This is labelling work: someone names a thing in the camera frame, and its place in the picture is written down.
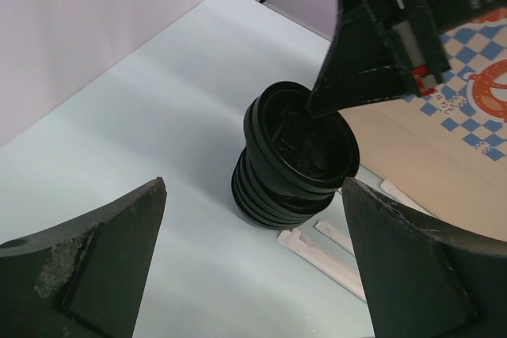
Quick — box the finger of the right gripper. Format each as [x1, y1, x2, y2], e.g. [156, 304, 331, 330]
[307, 0, 416, 117]

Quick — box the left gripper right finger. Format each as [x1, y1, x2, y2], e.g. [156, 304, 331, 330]
[342, 178, 506, 337]

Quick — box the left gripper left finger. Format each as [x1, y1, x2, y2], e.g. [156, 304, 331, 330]
[1, 177, 166, 337]

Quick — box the black cup lid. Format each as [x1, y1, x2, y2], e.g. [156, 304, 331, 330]
[243, 82, 360, 200]

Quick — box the white wrapped straw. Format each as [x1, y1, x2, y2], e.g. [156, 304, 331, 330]
[277, 229, 367, 303]
[314, 220, 355, 256]
[379, 180, 433, 216]

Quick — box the blue checkered paper bag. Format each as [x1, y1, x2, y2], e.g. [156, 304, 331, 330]
[344, 9, 506, 240]

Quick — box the stack of black lids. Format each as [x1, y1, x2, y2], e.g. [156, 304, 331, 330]
[231, 149, 335, 230]

